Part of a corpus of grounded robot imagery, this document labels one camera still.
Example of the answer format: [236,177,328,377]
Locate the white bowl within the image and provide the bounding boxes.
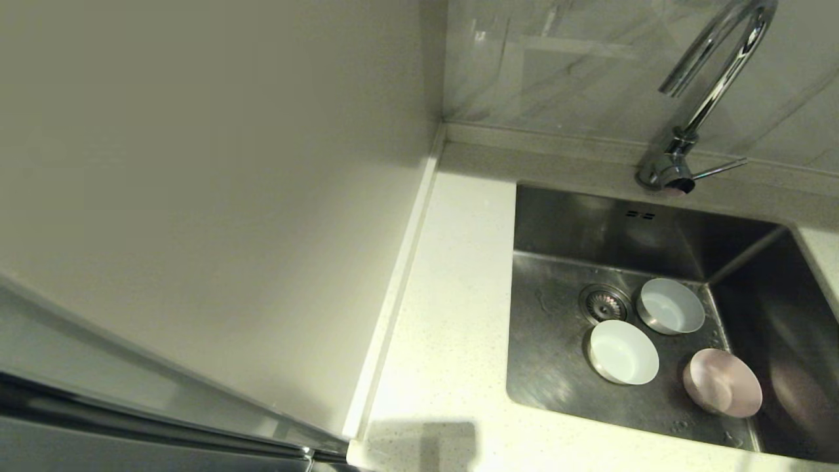
[587,319,660,386]

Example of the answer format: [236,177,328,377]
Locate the pale blue bowl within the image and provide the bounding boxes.
[636,277,707,336]

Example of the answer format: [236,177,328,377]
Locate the thin chrome faucet lever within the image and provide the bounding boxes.
[692,159,748,181]

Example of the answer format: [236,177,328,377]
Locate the pink bowl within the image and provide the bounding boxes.
[682,348,764,419]

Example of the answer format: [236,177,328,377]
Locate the stainless steel sink basin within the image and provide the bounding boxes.
[505,182,839,465]

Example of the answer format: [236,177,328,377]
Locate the white countertop trim strip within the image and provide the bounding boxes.
[342,125,448,441]

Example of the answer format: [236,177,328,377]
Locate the round metal drain strainer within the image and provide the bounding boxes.
[578,283,634,326]

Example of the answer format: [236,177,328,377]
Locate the chrome gooseneck faucet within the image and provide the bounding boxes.
[634,0,779,196]

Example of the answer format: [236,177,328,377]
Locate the shiny steel appliance edge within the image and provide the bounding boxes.
[0,272,351,472]

